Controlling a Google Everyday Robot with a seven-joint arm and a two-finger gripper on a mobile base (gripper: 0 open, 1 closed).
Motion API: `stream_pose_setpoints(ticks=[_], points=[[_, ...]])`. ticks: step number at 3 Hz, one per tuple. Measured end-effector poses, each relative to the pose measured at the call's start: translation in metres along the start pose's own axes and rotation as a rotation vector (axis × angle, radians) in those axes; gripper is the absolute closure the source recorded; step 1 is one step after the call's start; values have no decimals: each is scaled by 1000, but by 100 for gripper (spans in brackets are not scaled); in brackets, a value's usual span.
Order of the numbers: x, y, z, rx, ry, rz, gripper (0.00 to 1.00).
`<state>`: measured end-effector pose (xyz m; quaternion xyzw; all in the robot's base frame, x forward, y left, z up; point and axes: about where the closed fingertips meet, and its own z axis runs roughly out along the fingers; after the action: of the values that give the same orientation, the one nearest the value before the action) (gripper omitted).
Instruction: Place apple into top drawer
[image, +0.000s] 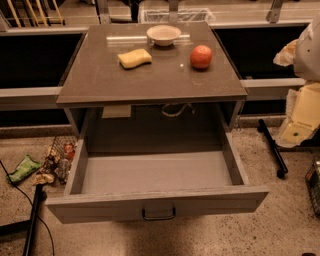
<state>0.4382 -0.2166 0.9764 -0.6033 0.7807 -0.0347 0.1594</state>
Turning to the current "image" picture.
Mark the black drawer handle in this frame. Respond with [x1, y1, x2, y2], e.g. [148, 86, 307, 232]
[141, 207, 176, 221]

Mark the black stand leg right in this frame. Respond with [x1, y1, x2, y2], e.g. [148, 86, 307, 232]
[257, 119, 288, 179]

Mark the white label under top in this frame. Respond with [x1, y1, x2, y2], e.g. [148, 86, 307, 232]
[102, 105, 131, 118]

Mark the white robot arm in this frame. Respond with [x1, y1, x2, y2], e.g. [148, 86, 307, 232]
[273, 16, 320, 148]

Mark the clear plastic bin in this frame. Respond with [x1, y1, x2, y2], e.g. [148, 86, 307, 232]
[138, 8, 216, 23]

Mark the white ceramic bowl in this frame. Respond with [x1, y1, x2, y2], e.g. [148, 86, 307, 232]
[147, 25, 181, 47]

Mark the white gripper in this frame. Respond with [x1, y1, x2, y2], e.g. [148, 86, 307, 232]
[273, 39, 320, 148]

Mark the black stand leg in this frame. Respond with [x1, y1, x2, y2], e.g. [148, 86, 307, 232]
[257, 119, 288, 179]
[0, 184, 46, 256]

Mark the black stand leg left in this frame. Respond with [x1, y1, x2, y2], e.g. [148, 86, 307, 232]
[0, 184, 46, 256]

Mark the wire basket at right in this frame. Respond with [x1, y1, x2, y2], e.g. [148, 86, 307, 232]
[305, 157, 320, 218]

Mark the yellow sponge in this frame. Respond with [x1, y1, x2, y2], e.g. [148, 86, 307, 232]
[117, 49, 152, 69]

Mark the grey cabinet with brown top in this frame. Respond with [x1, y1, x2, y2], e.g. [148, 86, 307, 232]
[55, 21, 249, 154]

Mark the green snack bag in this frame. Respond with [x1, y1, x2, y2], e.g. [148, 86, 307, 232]
[7, 155, 41, 184]

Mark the open grey top drawer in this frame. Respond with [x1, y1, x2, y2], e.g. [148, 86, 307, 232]
[45, 106, 270, 225]

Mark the cable loop under top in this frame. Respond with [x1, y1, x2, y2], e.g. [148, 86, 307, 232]
[161, 103, 195, 118]

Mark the red apple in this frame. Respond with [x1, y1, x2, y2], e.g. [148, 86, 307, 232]
[190, 45, 212, 69]

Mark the black cable on floor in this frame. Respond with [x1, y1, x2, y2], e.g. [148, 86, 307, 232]
[0, 159, 56, 256]

